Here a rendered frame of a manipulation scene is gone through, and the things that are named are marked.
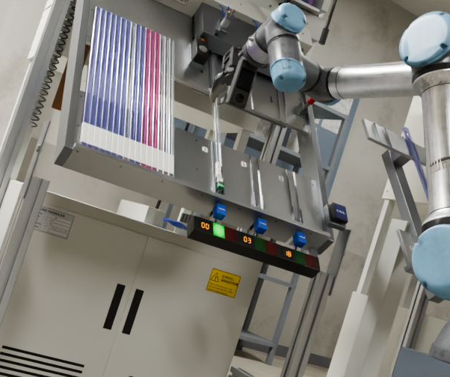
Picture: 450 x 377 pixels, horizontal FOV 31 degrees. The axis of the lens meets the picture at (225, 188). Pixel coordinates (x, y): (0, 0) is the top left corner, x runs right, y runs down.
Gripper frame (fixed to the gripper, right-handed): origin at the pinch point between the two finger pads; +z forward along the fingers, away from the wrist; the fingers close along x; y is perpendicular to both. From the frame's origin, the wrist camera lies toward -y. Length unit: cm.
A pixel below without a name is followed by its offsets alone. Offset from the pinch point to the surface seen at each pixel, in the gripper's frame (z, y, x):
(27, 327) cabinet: 43, -54, 26
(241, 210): -6.1, -33.2, -5.6
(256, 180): -3.2, -21.4, -11.2
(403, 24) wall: 197, 320, -255
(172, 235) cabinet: 26.4, -26.0, -3.5
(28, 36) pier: 217, 184, 14
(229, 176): -3.6, -23.5, -3.2
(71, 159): -3.7, -33.7, 35.2
